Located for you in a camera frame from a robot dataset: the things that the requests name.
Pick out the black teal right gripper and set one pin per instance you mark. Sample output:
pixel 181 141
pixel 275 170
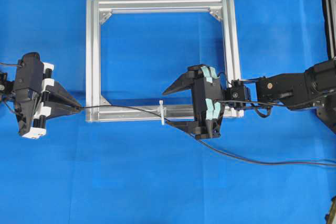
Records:
pixel 207 93

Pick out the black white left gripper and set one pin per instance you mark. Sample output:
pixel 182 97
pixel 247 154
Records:
pixel 32 80

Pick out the aluminium extrusion frame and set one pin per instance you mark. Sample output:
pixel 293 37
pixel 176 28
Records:
pixel 99 11

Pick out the white zip tie loop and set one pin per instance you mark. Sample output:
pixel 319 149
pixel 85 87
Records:
pixel 161 109

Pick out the blue table mat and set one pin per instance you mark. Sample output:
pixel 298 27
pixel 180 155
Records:
pixel 146 172

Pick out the black metal stand right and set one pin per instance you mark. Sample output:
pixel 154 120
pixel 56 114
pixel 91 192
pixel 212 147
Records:
pixel 328 7

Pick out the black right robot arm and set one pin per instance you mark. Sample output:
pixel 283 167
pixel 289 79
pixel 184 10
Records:
pixel 312 89

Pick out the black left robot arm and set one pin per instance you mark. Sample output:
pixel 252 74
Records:
pixel 7 94

